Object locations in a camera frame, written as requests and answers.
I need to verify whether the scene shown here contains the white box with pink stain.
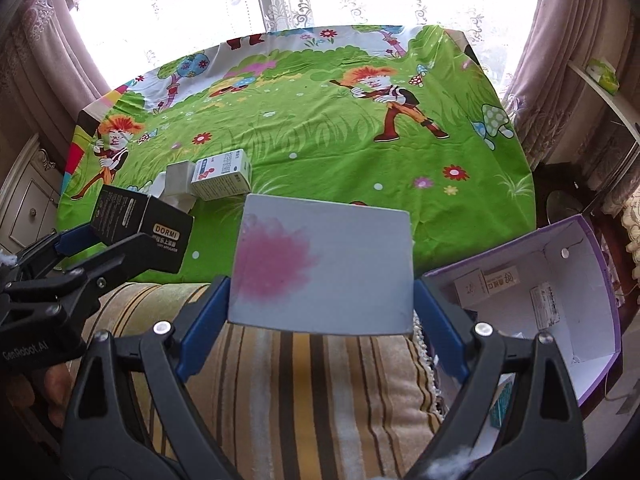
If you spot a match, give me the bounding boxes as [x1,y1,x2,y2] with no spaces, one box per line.
[227,193,416,337]

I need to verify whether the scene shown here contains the white lace sheer curtain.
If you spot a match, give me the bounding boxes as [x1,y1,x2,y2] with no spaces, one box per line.
[62,0,547,88]

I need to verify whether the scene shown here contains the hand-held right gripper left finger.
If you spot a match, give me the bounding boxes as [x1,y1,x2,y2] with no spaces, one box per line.
[60,275,233,480]

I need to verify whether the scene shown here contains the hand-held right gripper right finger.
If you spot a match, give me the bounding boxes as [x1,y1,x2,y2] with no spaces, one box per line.
[404,274,589,480]

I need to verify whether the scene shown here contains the purple cardboard box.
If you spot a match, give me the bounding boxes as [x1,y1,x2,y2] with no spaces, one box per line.
[422,213,624,431]

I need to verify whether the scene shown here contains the blue and white medicine box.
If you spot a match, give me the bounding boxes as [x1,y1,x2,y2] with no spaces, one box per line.
[191,148,253,202]

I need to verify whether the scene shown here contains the cream box with drawing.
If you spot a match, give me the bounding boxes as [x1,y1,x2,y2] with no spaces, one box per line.
[453,268,489,309]

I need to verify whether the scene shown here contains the black product box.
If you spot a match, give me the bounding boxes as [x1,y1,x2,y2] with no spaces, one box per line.
[90,184,195,275]

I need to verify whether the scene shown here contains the white carved cabinet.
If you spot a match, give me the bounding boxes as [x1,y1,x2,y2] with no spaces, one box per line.
[0,134,67,252]

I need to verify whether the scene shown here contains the green cartoon printed sheet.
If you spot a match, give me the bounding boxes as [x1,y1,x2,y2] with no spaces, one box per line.
[57,23,539,292]

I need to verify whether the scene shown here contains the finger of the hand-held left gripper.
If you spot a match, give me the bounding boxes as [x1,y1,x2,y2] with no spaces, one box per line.
[65,232,157,292]
[12,221,104,287]

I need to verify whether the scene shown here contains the mauve patterned drape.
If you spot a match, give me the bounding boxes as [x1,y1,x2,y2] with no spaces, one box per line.
[500,0,640,173]
[0,0,117,202]

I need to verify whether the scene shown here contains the white box with striped label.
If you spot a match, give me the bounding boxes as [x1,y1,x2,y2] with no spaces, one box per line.
[529,283,561,331]

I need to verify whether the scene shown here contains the plain white box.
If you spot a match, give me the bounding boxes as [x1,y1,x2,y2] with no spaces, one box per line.
[149,172,195,212]
[163,159,197,198]

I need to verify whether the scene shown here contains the cream box with brown print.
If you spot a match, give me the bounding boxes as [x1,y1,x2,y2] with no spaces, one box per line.
[482,267,524,302]

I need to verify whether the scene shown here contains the striped sofa cushion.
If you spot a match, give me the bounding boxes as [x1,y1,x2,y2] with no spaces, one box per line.
[64,280,452,480]

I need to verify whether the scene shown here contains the white wall shelf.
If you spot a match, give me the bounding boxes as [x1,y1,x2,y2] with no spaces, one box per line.
[567,57,640,142]

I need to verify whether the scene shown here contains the green tissue pack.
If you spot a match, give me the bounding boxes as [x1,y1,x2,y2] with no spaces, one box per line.
[585,57,621,94]

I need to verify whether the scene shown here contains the green packet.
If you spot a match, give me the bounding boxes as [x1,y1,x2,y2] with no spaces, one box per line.
[488,377,516,429]

